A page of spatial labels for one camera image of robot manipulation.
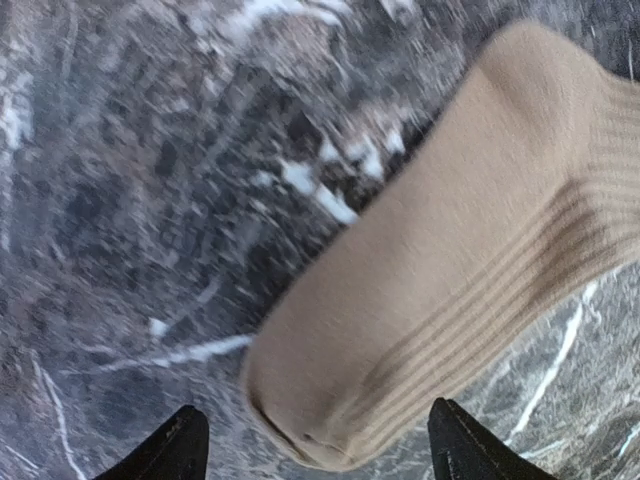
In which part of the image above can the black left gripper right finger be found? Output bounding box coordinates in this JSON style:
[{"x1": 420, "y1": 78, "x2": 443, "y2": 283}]
[{"x1": 428, "y1": 398, "x2": 555, "y2": 480}]

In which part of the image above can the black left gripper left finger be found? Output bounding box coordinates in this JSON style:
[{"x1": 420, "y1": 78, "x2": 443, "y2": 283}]
[{"x1": 95, "y1": 405, "x2": 209, "y2": 480}]

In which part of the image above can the beige ribbed sock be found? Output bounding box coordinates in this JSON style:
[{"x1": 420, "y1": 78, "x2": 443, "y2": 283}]
[{"x1": 243, "y1": 22, "x2": 639, "y2": 472}]

